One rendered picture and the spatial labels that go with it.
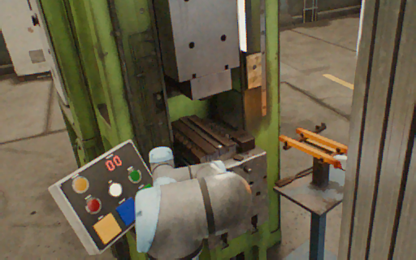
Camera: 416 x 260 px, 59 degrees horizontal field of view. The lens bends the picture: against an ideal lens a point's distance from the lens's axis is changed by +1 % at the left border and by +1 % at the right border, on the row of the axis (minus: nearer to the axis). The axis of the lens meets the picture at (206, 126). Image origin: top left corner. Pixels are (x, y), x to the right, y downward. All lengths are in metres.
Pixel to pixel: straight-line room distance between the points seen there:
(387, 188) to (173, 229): 0.38
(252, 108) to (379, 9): 1.56
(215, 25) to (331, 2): 7.79
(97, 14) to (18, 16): 5.38
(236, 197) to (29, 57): 6.40
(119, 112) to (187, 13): 0.50
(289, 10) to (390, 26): 8.29
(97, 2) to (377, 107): 1.22
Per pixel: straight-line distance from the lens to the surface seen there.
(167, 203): 0.68
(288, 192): 1.95
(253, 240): 2.12
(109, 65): 1.53
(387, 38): 0.41
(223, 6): 1.54
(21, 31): 6.88
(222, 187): 0.70
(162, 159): 1.15
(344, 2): 9.48
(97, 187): 1.37
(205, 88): 1.57
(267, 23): 1.88
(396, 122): 0.40
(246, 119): 1.94
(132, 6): 1.53
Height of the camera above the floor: 1.87
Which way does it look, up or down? 27 degrees down
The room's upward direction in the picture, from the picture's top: 6 degrees counter-clockwise
